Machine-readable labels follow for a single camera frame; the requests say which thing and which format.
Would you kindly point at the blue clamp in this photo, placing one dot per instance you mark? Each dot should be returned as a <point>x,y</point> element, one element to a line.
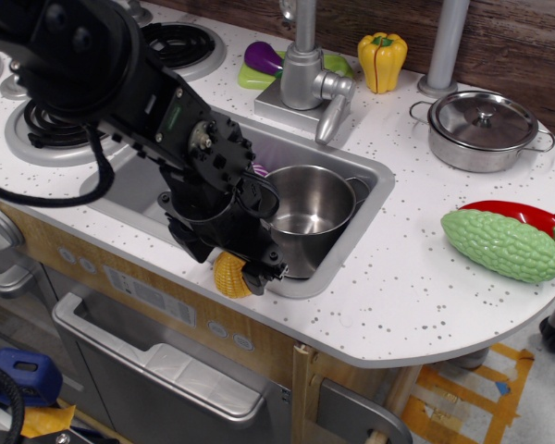
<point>35,374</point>

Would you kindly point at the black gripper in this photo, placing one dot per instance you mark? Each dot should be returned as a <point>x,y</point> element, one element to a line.
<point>201,219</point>

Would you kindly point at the rear black stove burner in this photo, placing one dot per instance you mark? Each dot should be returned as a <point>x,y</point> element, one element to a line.
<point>191,50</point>

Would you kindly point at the lidded steel pot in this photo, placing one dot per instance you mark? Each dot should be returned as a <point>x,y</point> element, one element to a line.
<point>480,132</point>

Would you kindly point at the grey toy sink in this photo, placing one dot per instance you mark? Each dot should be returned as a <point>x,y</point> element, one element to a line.
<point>138,183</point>

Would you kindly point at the purple toy eggplant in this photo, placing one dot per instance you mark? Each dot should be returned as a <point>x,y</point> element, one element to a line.
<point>262,57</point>

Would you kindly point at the green toy bitter gourd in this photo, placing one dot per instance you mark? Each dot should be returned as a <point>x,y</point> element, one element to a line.
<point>502,244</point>

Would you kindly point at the silver toy faucet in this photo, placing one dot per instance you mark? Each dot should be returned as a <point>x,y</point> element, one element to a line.
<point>307,96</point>

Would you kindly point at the grey toy oven door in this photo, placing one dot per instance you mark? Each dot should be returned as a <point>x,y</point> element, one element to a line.
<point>25,318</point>

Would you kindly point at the front black stove burner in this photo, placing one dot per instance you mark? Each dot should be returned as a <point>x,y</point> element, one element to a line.
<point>35,137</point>

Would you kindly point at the black stove burner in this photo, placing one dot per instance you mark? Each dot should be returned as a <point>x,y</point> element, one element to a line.
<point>191,50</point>
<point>35,137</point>

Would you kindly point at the red toy chili pepper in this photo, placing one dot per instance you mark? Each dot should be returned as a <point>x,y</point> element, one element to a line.
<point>533,216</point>

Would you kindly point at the yellow toy bell pepper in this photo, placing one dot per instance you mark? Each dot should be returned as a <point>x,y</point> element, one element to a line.
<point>381,57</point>

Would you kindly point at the purple striped toy onion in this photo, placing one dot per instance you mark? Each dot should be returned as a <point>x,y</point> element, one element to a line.
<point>259,170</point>

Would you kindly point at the grey vertical pole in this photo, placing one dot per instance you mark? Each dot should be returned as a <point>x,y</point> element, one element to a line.
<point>438,81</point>

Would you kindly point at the grey toy dishwasher door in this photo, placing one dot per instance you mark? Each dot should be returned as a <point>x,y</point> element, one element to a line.
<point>159,386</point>

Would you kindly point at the grey stove knob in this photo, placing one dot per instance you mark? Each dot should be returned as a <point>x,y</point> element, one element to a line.
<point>11,89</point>

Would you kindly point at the steel pot in sink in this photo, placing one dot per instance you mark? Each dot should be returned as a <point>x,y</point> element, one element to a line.
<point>315,206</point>

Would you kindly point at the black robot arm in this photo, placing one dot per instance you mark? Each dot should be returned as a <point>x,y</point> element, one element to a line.
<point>87,63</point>

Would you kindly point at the yellow toy corn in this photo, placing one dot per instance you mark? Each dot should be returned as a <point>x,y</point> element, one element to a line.
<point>228,276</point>

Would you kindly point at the green toy plate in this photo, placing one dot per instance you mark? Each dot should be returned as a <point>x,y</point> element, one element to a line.
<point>249,78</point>

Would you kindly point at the grey lower cabinet door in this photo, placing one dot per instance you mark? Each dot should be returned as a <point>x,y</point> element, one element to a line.
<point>354,418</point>

